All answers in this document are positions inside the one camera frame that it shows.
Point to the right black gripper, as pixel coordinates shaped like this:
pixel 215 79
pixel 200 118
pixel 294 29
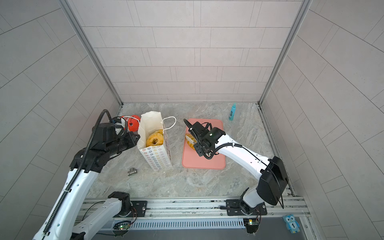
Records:
pixel 198 151

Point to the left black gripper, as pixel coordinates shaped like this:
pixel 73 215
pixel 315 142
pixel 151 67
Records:
pixel 129 136

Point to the small ridged bread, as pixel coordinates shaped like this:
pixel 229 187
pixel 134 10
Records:
pixel 191 141

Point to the braided ring bread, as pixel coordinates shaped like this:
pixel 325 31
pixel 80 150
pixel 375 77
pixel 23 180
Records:
pixel 155 139

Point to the white paper bag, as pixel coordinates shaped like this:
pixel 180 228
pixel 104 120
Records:
pixel 158 157

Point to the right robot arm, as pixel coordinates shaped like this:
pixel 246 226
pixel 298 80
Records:
pixel 271 173

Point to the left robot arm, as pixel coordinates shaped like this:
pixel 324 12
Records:
pixel 60 224

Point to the pink tray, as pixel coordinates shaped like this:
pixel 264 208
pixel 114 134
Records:
pixel 190 158

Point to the red shark plush toy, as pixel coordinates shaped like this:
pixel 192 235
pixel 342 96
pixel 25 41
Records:
pixel 133 122

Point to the small metal fitting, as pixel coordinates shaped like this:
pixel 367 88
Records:
pixel 132 171

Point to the teal bottle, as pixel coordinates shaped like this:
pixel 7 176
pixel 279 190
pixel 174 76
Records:
pixel 232 112

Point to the blue owl number tag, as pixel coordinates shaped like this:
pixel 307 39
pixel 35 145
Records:
pixel 291 224

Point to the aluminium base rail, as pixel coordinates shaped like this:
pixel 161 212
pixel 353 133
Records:
pixel 196 213

